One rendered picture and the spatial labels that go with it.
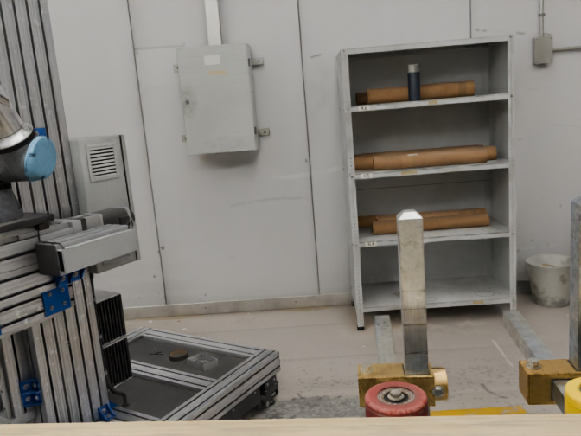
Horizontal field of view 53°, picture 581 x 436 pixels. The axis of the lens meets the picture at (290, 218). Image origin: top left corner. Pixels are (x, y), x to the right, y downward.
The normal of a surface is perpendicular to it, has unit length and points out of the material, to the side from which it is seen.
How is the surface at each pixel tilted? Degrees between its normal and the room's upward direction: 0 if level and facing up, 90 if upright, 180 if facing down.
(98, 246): 90
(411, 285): 90
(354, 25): 90
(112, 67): 90
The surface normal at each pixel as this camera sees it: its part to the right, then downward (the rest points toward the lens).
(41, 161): 0.98, 0.07
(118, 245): 0.85, 0.04
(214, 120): -0.03, 0.19
